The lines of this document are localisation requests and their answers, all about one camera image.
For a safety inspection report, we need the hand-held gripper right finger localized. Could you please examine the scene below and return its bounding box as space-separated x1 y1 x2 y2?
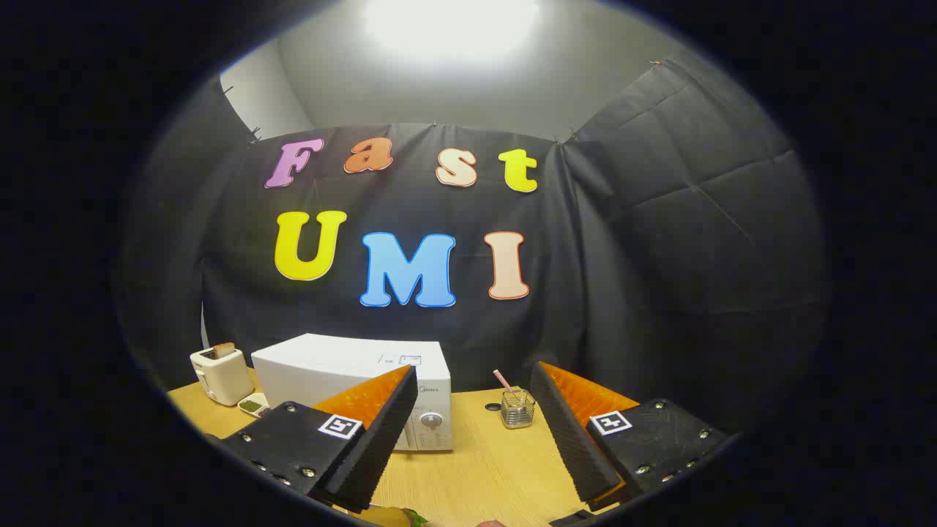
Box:
529 361 729 513

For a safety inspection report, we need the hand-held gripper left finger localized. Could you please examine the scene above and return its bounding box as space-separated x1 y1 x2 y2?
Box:
220 365 419 513

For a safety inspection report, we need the brown bread lettuce sandwich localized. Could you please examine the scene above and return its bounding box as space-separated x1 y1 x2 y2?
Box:
357 505 429 527

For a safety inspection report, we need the white microwave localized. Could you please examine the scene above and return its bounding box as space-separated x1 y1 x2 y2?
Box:
251 333 455 452

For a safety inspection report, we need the white toaster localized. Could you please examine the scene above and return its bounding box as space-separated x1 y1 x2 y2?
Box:
190 344 255 407

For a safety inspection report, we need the black backdrop cloth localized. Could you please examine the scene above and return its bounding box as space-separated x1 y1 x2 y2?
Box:
113 48 832 440

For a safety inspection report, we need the wire mesh holder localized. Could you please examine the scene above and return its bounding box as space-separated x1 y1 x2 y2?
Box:
501 389 536 430

